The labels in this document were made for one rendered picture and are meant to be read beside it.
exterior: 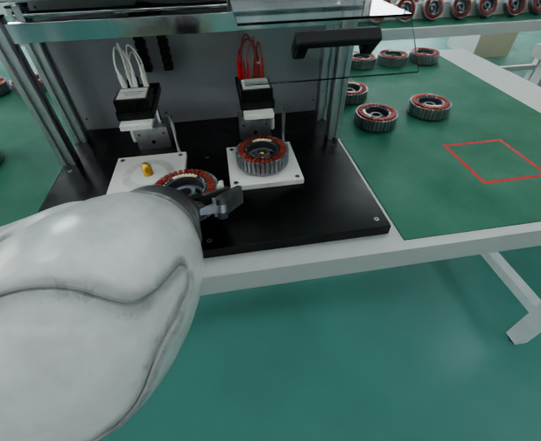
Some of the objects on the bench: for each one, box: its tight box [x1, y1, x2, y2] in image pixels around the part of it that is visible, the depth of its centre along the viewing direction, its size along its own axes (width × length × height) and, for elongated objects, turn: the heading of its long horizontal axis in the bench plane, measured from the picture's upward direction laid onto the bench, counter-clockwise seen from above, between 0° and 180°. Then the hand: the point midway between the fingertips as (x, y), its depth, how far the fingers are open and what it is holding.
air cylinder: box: [133, 117, 173, 151], centre depth 74 cm, size 5×8×6 cm
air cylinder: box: [237, 111, 271, 140], centre depth 76 cm, size 5×8×6 cm
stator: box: [407, 93, 452, 121], centre depth 88 cm, size 11×11×4 cm
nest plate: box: [107, 151, 187, 194], centre depth 65 cm, size 15×15×1 cm
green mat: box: [340, 56, 541, 241], centre depth 91 cm, size 94×61×1 cm, turn 10°
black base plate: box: [39, 110, 391, 258], centre depth 68 cm, size 47×64×2 cm
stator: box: [345, 81, 369, 105], centre depth 96 cm, size 11×11×4 cm
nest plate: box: [227, 142, 304, 190], centre depth 67 cm, size 15×15×1 cm
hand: (186, 194), depth 51 cm, fingers closed on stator, 11 cm apart
